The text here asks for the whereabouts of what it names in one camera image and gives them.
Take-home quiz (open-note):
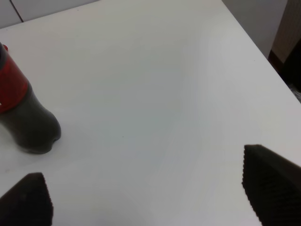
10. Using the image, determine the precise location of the dark furniture beside table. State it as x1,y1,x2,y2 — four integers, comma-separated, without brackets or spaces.
269,42,301,104

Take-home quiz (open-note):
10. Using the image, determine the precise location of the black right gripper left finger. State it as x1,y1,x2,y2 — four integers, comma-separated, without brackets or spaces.
0,172,54,226

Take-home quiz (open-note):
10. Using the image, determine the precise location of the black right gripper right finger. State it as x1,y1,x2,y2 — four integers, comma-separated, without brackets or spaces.
242,145,301,226

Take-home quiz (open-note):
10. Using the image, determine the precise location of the cola bottle red label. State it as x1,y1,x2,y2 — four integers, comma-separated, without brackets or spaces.
0,42,62,154

